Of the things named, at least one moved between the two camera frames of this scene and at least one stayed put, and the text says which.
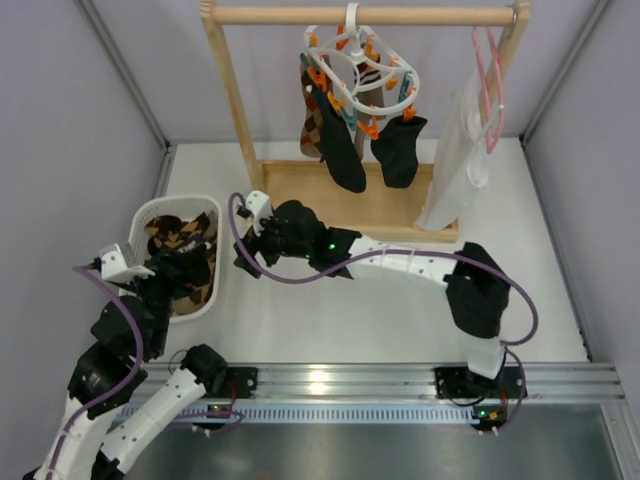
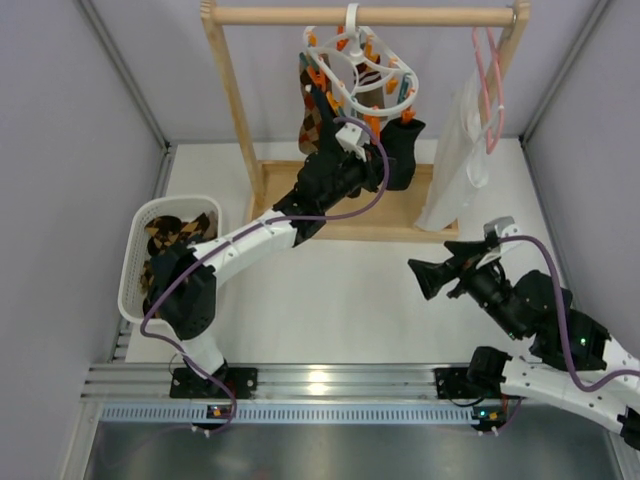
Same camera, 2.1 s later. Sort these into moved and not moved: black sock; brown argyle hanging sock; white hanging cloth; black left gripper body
Moved: black left gripper body
Not moved: black sock; brown argyle hanging sock; white hanging cloth
